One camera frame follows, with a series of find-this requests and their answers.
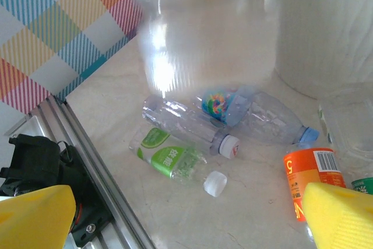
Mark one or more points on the white plastic bin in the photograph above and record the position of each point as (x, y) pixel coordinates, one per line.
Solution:
(320, 27)

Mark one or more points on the clear bottle lime green label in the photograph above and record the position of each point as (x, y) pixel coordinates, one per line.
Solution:
(163, 155)

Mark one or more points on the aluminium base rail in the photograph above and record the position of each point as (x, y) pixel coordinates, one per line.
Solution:
(93, 173)

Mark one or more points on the clear bottle white cap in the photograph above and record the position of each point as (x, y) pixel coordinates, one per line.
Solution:
(180, 120)

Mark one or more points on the clear plastic bottle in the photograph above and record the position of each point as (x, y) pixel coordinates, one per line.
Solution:
(349, 132)

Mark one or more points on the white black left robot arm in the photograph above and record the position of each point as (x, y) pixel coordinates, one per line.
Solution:
(29, 158)

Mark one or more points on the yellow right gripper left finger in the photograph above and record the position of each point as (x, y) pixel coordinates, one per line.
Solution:
(32, 220)

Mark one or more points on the clear bottle colourful blue label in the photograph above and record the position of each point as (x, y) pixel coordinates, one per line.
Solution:
(221, 106)

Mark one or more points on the clear bottle orange label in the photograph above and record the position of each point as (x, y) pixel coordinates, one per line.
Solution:
(306, 170)

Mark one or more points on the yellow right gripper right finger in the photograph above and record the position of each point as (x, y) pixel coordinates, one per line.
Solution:
(341, 220)

